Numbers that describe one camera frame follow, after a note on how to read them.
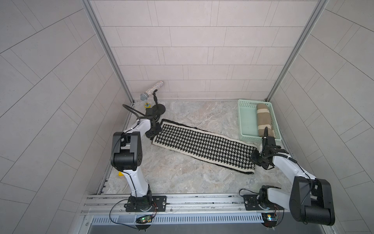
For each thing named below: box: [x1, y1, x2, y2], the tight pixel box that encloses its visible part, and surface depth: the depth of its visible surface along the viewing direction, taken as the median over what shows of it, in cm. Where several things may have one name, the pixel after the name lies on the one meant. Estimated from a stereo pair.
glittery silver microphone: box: [140, 80, 165, 101], surface depth 93 cm
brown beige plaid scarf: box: [256, 102, 276, 138], surface depth 104 cm
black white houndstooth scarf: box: [151, 118, 258, 175], surface depth 93 cm
